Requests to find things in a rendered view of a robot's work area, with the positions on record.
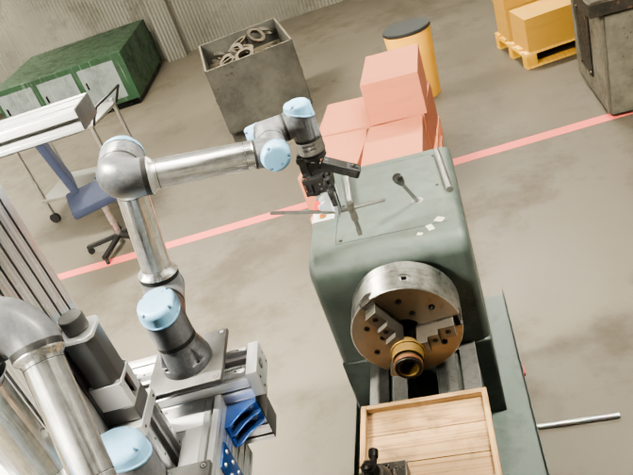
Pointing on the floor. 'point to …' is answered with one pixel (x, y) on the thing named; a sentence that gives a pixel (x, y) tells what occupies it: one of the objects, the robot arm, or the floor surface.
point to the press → (606, 50)
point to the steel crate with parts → (253, 74)
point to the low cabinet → (86, 72)
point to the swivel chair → (85, 200)
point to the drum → (416, 32)
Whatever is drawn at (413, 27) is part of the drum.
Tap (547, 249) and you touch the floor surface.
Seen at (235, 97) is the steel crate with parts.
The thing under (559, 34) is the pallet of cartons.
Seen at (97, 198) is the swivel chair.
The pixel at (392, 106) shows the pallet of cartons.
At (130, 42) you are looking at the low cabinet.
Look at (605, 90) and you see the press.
